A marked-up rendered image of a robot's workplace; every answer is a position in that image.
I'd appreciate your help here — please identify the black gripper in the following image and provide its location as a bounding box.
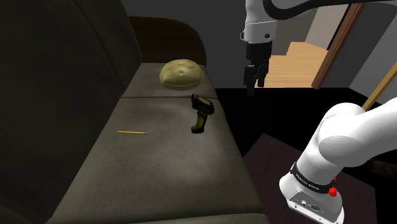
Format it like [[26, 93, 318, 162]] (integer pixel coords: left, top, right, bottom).
[[242, 40, 273, 97]]

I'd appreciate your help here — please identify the yellow black handheld scanner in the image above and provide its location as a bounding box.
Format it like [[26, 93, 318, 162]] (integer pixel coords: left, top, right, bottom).
[[190, 93, 215, 134]]

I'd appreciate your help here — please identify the round yellow cushion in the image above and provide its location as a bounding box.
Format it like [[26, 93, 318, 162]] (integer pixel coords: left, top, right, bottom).
[[159, 59, 204, 92]]

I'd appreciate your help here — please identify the dark robot stand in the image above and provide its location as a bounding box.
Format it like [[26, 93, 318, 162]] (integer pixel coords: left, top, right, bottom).
[[242, 132, 378, 224]]

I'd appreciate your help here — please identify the dark grey sofa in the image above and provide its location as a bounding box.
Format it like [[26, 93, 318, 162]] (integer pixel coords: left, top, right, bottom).
[[0, 0, 271, 224]]

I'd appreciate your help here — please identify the brown wooden door frame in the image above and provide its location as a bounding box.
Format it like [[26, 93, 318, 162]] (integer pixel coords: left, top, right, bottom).
[[311, 2, 397, 112]]

